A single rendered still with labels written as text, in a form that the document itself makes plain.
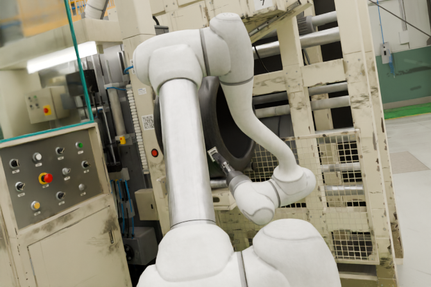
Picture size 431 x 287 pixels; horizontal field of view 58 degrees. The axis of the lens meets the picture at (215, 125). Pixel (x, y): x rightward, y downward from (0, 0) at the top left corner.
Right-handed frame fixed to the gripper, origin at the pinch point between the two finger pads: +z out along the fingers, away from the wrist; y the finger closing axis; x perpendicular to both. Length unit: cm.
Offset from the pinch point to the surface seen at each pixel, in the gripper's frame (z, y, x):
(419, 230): 29, 175, 111
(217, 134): 6.3, -6.9, 5.0
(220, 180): 5.8, 15.1, -3.3
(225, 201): -0.4, 21.3, -6.4
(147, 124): 49, -7, -19
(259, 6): 42, -34, 57
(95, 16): 125, -52, -13
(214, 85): 17.7, -21.7, 15.3
